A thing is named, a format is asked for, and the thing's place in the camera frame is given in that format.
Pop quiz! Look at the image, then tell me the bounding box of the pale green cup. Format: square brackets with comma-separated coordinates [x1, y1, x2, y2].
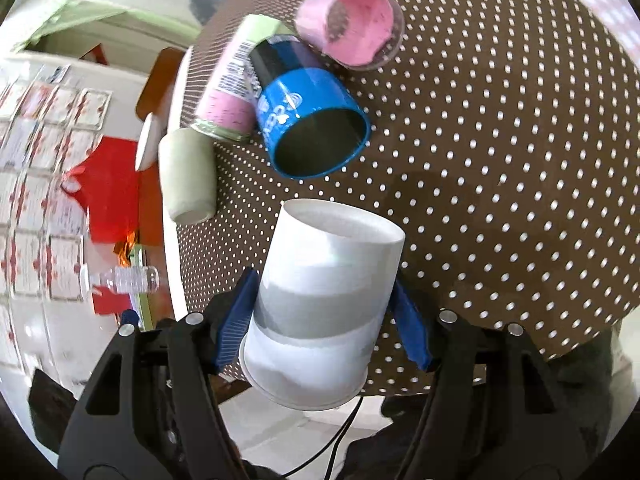
[158, 128, 217, 226]

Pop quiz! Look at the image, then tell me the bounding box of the pink plastic cup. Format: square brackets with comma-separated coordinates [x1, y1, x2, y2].
[295, 0, 405, 70]

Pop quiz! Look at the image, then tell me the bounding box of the black blue can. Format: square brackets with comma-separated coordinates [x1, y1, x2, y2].
[245, 35, 371, 180]

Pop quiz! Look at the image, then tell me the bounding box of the pink green labelled can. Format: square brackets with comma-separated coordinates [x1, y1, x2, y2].
[190, 14, 293, 143]

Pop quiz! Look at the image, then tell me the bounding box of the green lace door curtain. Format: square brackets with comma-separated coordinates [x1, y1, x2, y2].
[1, 0, 201, 52]

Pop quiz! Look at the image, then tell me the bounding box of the white paper cup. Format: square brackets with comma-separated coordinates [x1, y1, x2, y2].
[239, 198, 406, 411]

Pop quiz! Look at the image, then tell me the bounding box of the clear plastic water bottle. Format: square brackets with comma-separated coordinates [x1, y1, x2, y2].
[79, 266, 160, 295]

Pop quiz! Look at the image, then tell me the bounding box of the white ceramic bowl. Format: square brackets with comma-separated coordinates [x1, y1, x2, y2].
[134, 113, 166, 172]

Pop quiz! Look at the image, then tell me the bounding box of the red gift bag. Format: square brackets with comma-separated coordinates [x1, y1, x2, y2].
[62, 136, 163, 246]

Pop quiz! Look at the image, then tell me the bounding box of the brown polka dot tablecloth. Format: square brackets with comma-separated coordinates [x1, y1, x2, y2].
[177, 0, 639, 359]

